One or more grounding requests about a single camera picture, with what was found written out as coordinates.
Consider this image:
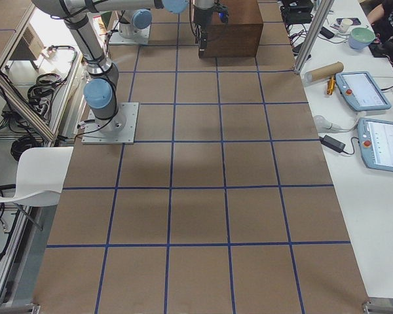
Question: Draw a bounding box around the black power adapter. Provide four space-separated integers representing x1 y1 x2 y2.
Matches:
320 135 345 153

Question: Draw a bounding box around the teach pendant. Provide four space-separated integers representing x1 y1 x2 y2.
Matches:
357 118 393 172
335 71 392 112

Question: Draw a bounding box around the seated person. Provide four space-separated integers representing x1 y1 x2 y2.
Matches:
367 1 393 43

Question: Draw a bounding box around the yellow tool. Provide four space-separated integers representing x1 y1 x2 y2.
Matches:
326 75 335 96

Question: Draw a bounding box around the cardboard tube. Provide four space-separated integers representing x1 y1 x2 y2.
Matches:
305 61 344 82

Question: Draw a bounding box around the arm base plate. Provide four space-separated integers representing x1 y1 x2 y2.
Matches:
107 20 151 46
81 102 140 145

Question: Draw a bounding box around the white chair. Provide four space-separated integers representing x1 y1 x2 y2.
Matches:
0 147 73 207

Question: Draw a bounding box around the white paper cup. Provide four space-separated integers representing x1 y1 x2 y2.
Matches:
339 18 353 33

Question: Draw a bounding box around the green bowl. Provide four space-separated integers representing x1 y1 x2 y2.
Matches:
348 27 376 50

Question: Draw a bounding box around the aluminium frame post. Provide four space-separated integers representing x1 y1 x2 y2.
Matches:
293 0 334 75

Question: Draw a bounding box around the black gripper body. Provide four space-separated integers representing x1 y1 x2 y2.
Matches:
193 5 229 33

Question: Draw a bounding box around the far teach pendant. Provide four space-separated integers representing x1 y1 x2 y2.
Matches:
335 71 392 112

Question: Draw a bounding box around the near teach pendant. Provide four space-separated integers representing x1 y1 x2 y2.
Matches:
357 118 393 172

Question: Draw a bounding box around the dark wooden drawer cabinet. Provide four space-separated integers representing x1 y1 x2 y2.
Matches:
198 0 263 58

